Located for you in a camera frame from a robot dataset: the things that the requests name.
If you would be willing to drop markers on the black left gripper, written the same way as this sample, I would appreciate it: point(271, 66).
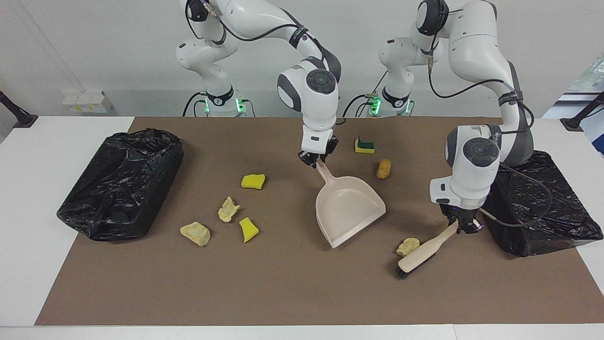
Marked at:
point(460, 211)

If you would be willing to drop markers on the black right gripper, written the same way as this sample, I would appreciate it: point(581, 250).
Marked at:
point(321, 152)

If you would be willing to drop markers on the green and yellow sponge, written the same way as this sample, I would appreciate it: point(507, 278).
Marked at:
point(364, 148)

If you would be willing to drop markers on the beige brush with black bristles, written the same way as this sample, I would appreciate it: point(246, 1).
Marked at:
point(424, 255)

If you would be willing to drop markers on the beige plastic dustpan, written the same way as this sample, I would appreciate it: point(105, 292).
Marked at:
point(347, 208)

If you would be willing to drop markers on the brown oval toy bun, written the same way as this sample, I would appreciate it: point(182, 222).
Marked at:
point(383, 169)

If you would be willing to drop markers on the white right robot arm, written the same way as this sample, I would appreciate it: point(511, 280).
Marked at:
point(311, 104)

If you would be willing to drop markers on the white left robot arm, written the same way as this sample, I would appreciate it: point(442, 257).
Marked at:
point(476, 47)

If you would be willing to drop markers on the smooth black bag bin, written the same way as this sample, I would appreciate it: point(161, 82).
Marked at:
point(542, 222)

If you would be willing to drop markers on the open crumpled black bag bin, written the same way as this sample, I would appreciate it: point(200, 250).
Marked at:
point(122, 189)

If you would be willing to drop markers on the yellow rectangular sponge piece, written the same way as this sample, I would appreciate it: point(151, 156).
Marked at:
point(253, 182)

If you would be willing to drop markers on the yellow wedge sponge piece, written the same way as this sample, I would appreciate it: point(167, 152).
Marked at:
point(248, 230)

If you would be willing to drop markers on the pale beige crumpled chunk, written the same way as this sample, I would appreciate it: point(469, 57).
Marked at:
point(228, 210)
point(195, 234)

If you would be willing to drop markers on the black clamp stand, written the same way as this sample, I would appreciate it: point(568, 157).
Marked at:
point(19, 117)
point(583, 115)

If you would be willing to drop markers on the brown table mat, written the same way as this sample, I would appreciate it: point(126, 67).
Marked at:
point(236, 293)

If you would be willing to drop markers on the white wall power strip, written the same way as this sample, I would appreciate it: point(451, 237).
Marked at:
point(87, 101)

